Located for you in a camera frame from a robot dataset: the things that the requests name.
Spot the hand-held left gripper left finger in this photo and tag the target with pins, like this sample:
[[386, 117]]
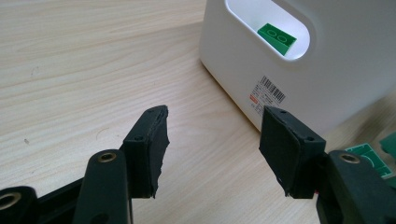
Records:
[[146, 155]]

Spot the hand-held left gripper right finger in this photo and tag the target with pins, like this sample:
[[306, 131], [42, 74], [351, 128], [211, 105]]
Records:
[[289, 155]]

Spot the white plastic bin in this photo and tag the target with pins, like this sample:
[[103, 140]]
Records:
[[342, 62]]

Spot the green toy block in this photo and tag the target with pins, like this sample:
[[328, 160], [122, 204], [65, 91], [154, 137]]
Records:
[[277, 35]]

